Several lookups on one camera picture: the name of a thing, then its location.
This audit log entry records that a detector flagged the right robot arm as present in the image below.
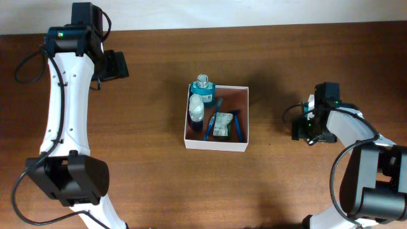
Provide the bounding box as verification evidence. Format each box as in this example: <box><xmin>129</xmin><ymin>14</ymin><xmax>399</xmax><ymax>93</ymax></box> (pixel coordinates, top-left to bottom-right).
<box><xmin>291</xmin><ymin>82</ymin><xmax>406</xmax><ymax>229</ymax></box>

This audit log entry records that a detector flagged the blue white toothbrush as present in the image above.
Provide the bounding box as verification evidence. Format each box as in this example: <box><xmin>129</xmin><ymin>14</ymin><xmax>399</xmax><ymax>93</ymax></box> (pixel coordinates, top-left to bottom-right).
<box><xmin>203</xmin><ymin>97</ymin><xmax>224</xmax><ymax>141</ymax></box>

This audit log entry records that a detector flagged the clear pump bottle purple liquid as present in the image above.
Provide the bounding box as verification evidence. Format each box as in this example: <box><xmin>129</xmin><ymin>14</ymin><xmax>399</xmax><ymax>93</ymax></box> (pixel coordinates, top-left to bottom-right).
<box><xmin>188</xmin><ymin>94</ymin><xmax>205</xmax><ymax>132</ymax></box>

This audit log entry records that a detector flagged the blue mouthwash bottle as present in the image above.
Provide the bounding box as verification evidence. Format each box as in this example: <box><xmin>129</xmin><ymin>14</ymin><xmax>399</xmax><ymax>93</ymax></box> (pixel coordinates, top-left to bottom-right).
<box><xmin>190</xmin><ymin>74</ymin><xmax>216</xmax><ymax>108</ymax></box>

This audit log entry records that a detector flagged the blue disposable razor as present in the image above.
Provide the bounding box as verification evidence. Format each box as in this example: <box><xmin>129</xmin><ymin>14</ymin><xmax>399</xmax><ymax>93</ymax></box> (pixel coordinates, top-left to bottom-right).
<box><xmin>230</xmin><ymin>109</ymin><xmax>244</xmax><ymax>143</ymax></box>

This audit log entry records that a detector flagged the white cardboard box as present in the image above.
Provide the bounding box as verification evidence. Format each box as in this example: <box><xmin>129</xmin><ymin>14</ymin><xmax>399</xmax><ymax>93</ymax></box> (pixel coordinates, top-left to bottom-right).
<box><xmin>183</xmin><ymin>85</ymin><xmax>249</xmax><ymax>152</ymax></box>

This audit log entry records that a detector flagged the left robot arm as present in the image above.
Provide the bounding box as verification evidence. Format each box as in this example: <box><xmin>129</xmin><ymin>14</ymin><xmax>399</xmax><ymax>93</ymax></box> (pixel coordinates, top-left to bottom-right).
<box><xmin>24</xmin><ymin>3</ymin><xmax>129</xmax><ymax>228</ymax></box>

